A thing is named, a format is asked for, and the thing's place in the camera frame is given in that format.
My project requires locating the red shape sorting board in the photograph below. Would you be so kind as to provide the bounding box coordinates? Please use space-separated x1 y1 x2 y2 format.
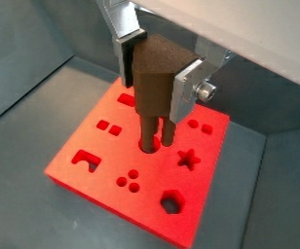
44 81 228 249

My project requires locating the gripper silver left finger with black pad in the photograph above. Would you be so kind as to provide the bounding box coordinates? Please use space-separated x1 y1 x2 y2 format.
95 0 147 88

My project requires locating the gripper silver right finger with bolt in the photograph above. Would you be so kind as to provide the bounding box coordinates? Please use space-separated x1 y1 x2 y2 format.
170 36 234 124

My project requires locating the brown three prong peg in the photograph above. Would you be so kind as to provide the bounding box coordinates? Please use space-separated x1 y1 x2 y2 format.
131 34 198 153

